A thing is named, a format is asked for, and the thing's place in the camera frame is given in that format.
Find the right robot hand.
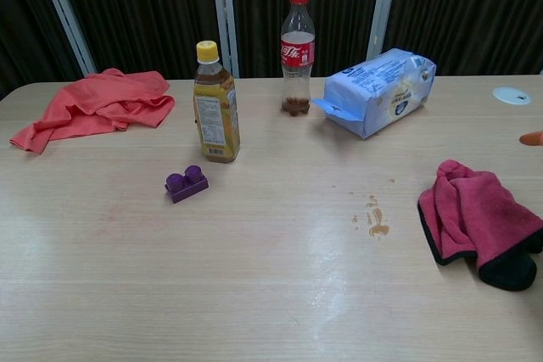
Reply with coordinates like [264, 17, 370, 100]
[518, 130, 543, 148]

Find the pink and black cloth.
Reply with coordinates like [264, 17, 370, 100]
[417, 159, 543, 292]

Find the brown liquid spill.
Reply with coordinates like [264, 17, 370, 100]
[350, 177, 396, 242]

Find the orange cloth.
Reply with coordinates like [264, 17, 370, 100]
[8, 67, 176, 154]

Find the black curtain panel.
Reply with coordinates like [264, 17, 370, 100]
[51, 0, 225, 81]
[383, 0, 543, 78]
[228, 0, 385, 80]
[0, 0, 82, 100]

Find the blue white tissue pack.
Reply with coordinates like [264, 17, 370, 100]
[311, 47, 438, 141]

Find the red-capped cola bottle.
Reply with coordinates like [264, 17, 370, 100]
[279, 0, 317, 118]

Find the yellow-capped tea bottle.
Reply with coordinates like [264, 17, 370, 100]
[193, 40, 242, 164]

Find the purple toy building block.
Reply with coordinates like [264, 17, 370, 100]
[164, 164, 210, 205]

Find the white cable grommet cap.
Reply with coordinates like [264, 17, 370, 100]
[492, 86, 532, 105]

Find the grey partition frame post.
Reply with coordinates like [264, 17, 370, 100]
[210, 0, 240, 80]
[32, 0, 98, 76]
[366, 0, 400, 69]

